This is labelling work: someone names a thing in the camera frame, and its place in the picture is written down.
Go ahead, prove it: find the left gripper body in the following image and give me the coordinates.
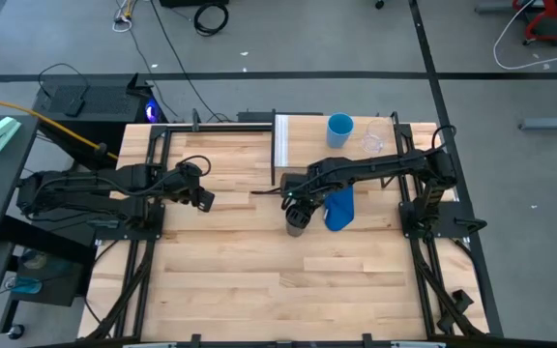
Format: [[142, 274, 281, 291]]
[[173, 178, 202, 209]]

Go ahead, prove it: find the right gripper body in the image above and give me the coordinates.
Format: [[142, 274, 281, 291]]
[[282, 180, 329, 207]]

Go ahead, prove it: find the blue plastic cup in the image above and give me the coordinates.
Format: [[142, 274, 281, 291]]
[[326, 112, 356, 150]]

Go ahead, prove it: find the clear glass mug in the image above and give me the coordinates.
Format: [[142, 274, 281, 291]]
[[360, 118, 393, 156]]

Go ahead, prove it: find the blue cloth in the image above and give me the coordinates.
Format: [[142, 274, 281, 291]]
[[323, 185, 357, 233]]

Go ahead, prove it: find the black computer tower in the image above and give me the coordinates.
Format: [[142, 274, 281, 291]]
[[31, 72, 164, 170]]

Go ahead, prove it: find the black under-desk stand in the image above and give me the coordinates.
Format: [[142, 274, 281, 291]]
[[0, 212, 97, 335]]

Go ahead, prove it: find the white LED light bar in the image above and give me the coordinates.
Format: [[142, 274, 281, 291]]
[[388, 341, 448, 348]]

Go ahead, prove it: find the blue bottle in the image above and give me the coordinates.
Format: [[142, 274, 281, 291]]
[[3, 274, 44, 297]]

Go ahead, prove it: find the mint green stapler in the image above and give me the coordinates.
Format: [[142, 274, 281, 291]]
[[0, 115, 23, 156]]

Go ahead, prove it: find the grey metal floor foot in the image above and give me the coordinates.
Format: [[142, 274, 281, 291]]
[[517, 109, 557, 132]]

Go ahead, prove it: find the red chair base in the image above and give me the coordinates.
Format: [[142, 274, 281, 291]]
[[511, 0, 557, 47]]

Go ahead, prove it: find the black table frame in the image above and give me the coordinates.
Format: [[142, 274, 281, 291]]
[[84, 109, 502, 348]]

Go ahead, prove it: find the long black floor cable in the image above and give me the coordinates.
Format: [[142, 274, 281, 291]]
[[148, 0, 234, 124]]

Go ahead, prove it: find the yellow floor cable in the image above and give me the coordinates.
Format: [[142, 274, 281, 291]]
[[0, 92, 120, 162]]

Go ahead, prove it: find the coiled black cable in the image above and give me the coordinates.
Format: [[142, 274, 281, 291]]
[[192, 2, 231, 39]]

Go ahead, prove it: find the white cable bundle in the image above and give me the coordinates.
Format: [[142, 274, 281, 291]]
[[110, 0, 138, 35]]

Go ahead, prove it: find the white floor cable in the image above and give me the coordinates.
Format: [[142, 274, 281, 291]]
[[492, 0, 557, 72]]

